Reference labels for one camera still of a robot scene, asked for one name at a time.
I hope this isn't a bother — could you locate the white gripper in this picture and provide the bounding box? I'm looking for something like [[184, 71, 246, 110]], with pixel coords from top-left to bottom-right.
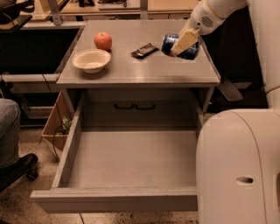
[[171, 1, 225, 56]]

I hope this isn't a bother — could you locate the blue pepsi can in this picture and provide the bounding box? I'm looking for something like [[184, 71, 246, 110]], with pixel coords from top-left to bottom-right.
[[161, 34, 200, 60]]

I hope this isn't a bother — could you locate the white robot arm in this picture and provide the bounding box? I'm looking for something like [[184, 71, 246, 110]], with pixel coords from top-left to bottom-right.
[[171, 0, 280, 224]]

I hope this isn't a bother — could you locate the grey drawer cabinet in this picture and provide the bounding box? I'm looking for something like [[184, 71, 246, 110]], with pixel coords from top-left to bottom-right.
[[57, 20, 221, 131]]

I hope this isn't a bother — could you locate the grey open top drawer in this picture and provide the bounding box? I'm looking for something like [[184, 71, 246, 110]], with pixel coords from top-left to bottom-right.
[[30, 90, 205, 214]]

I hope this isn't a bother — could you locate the dark candy bar wrapper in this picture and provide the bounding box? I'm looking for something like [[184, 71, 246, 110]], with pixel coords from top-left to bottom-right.
[[131, 43, 158, 59]]

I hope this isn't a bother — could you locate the black office chair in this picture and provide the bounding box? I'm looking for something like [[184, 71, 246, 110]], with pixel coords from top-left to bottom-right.
[[202, 7, 268, 113]]

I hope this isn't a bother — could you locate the red apple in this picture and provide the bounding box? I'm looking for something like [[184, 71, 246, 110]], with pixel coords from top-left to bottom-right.
[[94, 32, 113, 51]]

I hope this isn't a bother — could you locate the white paper bowl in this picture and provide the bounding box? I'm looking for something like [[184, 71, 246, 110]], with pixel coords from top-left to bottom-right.
[[72, 49, 111, 74]]

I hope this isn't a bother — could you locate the wooden desk in background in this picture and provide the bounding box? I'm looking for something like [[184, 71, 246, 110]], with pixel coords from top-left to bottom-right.
[[17, 0, 202, 30]]

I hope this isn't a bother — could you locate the cardboard box with items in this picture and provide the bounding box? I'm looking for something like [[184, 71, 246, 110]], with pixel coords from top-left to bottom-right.
[[41, 92, 73, 151]]

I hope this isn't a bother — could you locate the person leg in jeans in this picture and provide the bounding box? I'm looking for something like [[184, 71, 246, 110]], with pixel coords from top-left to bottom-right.
[[0, 99, 20, 168]]

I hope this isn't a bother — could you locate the black shoe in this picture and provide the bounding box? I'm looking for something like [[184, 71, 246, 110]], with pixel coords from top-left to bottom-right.
[[0, 153, 38, 191]]

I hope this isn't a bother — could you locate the black lower drawer handle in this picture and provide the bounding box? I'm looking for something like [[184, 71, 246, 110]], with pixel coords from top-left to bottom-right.
[[114, 101, 156, 110]]

